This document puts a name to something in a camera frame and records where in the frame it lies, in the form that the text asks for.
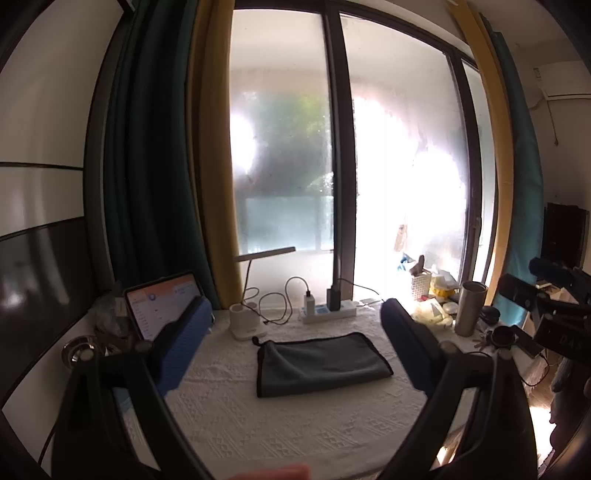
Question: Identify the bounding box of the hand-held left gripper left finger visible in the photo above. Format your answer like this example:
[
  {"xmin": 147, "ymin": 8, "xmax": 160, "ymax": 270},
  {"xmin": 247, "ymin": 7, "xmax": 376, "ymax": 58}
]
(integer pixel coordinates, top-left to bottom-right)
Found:
[{"xmin": 53, "ymin": 295, "xmax": 214, "ymax": 480}]

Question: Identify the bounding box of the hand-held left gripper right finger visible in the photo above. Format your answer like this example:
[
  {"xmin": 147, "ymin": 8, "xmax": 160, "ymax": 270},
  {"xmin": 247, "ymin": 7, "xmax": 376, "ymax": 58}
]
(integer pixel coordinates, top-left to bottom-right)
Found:
[{"xmin": 379, "ymin": 298, "xmax": 540, "ymax": 480}]

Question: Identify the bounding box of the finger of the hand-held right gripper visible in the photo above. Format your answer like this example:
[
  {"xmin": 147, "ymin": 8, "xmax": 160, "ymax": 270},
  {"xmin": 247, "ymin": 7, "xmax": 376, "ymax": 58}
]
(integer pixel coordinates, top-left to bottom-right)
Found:
[
  {"xmin": 529, "ymin": 257, "xmax": 576, "ymax": 289},
  {"xmin": 498, "ymin": 274, "xmax": 556, "ymax": 320}
]

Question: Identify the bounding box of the grey towel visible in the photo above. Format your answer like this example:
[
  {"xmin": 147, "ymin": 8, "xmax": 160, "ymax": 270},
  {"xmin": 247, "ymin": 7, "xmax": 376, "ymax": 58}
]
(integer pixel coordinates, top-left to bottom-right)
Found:
[{"xmin": 252, "ymin": 332, "xmax": 394, "ymax": 398}]

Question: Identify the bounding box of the person's left hand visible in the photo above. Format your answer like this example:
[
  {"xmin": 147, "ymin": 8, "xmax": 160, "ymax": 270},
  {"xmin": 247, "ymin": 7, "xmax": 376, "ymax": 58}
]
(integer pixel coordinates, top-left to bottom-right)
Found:
[{"xmin": 227, "ymin": 463, "xmax": 312, "ymax": 480}]

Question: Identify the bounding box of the crumpled plastic bag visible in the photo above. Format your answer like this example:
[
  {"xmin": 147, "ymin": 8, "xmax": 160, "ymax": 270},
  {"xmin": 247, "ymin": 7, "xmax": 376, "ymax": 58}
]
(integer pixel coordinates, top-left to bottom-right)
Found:
[{"xmin": 410, "ymin": 299, "xmax": 455, "ymax": 329}]

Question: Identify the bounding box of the black monitor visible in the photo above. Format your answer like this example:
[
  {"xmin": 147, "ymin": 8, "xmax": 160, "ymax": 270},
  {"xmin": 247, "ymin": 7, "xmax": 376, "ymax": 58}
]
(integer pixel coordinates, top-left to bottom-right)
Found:
[{"xmin": 544, "ymin": 202, "xmax": 591, "ymax": 271}]

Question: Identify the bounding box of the black round case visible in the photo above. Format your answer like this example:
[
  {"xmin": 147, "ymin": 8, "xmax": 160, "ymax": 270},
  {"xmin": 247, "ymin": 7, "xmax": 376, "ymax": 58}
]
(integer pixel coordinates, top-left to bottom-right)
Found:
[{"xmin": 491, "ymin": 325, "xmax": 520, "ymax": 348}]

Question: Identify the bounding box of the tablet with lit screen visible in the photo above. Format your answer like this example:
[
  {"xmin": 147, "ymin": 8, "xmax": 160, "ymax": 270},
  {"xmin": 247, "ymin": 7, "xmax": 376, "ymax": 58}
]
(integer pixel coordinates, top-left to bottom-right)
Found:
[{"xmin": 123, "ymin": 271, "xmax": 205, "ymax": 343}]

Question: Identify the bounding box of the stainless steel tumbler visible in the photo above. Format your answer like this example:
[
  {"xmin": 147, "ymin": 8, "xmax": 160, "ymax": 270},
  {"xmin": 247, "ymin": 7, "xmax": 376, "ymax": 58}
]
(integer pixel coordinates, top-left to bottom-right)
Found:
[{"xmin": 454, "ymin": 280, "xmax": 488, "ymax": 337}]

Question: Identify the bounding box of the white mesh pen holder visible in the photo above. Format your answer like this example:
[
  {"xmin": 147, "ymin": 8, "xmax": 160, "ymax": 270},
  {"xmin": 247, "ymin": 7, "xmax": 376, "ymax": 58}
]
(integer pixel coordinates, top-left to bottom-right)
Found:
[{"xmin": 410, "ymin": 270, "xmax": 433, "ymax": 302}]

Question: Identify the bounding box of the yellow tissue pack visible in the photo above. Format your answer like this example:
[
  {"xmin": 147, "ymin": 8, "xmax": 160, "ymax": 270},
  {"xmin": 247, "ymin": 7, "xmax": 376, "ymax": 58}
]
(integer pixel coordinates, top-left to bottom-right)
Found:
[{"xmin": 430, "ymin": 270, "xmax": 461, "ymax": 301}]

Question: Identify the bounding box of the white desk lamp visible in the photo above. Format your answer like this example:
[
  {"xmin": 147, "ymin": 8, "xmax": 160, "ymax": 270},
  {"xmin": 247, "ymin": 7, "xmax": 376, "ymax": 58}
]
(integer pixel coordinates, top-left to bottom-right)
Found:
[{"xmin": 229, "ymin": 246, "xmax": 297, "ymax": 342}]

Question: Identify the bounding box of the white power strip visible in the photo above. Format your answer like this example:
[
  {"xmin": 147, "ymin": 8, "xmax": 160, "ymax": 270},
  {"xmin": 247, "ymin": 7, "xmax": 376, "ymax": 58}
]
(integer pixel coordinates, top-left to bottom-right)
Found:
[{"xmin": 300, "ymin": 299, "xmax": 359, "ymax": 324}]

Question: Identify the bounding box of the metal bowl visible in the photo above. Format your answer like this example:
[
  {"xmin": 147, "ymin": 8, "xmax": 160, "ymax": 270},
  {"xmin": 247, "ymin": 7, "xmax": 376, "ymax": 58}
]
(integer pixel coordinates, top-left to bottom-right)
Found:
[{"xmin": 62, "ymin": 335, "xmax": 100, "ymax": 366}]

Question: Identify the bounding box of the teal curtain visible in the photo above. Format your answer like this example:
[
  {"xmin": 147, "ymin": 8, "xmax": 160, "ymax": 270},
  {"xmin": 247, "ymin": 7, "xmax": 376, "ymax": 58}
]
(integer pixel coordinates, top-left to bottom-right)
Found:
[
  {"xmin": 102, "ymin": 0, "xmax": 218, "ymax": 310},
  {"xmin": 480, "ymin": 14, "xmax": 544, "ymax": 326}
]

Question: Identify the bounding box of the white lace tablecloth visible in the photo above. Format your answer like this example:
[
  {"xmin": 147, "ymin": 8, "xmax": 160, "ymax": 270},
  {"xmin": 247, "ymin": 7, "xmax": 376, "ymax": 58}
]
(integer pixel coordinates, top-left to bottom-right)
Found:
[{"xmin": 117, "ymin": 305, "xmax": 550, "ymax": 480}]

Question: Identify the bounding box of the yellow curtain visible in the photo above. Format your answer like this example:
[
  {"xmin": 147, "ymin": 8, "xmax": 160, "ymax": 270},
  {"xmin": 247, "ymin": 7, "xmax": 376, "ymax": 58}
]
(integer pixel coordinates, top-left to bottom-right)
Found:
[
  {"xmin": 450, "ymin": 0, "xmax": 515, "ymax": 308},
  {"xmin": 185, "ymin": 0, "xmax": 243, "ymax": 310}
]

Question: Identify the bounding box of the white air conditioner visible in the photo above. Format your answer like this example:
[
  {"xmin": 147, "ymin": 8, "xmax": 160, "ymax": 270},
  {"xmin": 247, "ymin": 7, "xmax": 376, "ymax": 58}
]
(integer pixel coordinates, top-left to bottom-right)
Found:
[{"xmin": 537, "ymin": 67, "xmax": 591, "ymax": 99}]

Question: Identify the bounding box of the frosted glass sliding window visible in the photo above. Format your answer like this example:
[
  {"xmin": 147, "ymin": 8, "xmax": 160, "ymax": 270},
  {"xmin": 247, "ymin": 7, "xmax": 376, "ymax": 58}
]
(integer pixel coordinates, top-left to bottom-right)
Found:
[{"xmin": 229, "ymin": 0, "xmax": 498, "ymax": 296}]

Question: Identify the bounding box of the black charging cable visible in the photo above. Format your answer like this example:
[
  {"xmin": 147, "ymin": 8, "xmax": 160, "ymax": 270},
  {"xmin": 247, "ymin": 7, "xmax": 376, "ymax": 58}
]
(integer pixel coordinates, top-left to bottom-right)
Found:
[{"xmin": 242, "ymin": 275, "xmax": 311, "ymax": 326}]

